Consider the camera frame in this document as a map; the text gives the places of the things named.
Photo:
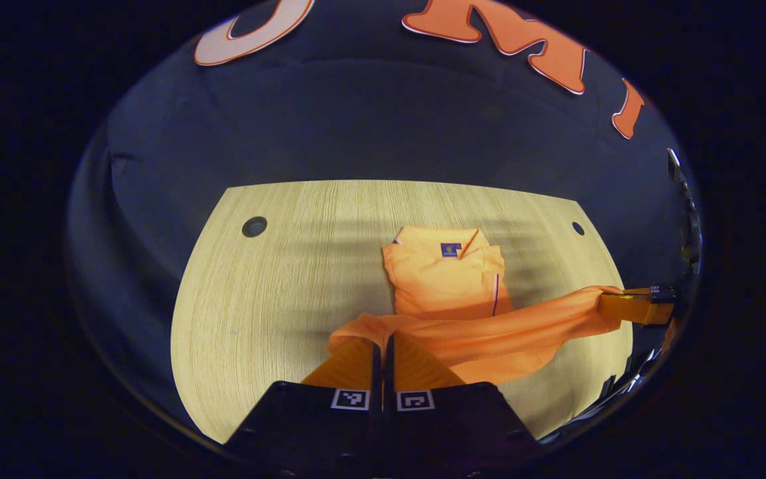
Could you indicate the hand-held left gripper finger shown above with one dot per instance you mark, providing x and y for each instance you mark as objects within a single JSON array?
[
  {"x": 376, "y": 372},
  {"x": 389, "y": 372}
]

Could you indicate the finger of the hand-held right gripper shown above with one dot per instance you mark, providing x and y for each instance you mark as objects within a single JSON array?
[{"x": 629, "y": 307}]

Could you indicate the orange T-shirt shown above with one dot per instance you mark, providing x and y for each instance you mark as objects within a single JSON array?
[{"x": 449, "y": 279}]

